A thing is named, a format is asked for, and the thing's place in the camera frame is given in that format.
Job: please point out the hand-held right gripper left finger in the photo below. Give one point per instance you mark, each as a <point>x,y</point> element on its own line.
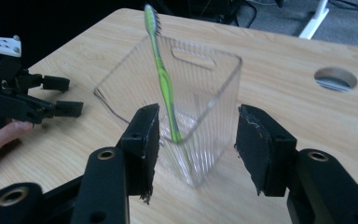
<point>141,143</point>

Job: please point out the white metal stand leg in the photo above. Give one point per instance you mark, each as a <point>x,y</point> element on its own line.
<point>315,17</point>

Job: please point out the green toothbrush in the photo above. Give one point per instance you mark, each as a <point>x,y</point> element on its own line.
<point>164,81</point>

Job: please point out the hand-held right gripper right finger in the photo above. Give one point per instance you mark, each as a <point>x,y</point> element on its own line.
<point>261,149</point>

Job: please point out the clear plastic ribbed container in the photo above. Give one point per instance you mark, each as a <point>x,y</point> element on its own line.
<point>205,93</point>

